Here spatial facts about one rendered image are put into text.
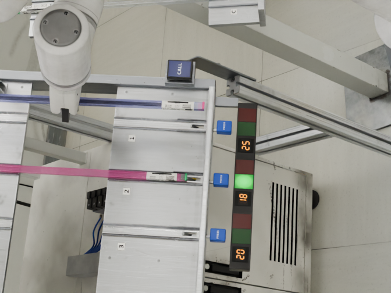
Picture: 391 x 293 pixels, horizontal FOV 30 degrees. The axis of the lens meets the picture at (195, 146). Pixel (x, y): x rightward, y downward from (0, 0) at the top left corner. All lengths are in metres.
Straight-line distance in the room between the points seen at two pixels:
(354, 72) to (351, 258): 0.51
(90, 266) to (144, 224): 0.43
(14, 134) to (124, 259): 0.35
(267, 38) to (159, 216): 0.58
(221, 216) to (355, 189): 0.44
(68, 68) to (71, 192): 0.97
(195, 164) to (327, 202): 0.80
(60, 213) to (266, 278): 0.61
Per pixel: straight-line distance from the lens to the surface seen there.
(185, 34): 2.97
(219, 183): 1.43
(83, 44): 1.10
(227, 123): 1.46
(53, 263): 2.10
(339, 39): 2.32
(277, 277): 1.99
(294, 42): 1.85
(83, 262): 1.87
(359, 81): 2.03
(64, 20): 1.11
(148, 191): 1.44
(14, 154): 1.52
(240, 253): 1.42
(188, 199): 1.43
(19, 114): 1.55
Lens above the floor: 1.61
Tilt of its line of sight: 37 degrees down
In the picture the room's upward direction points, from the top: 73 degrees counter-clockwise
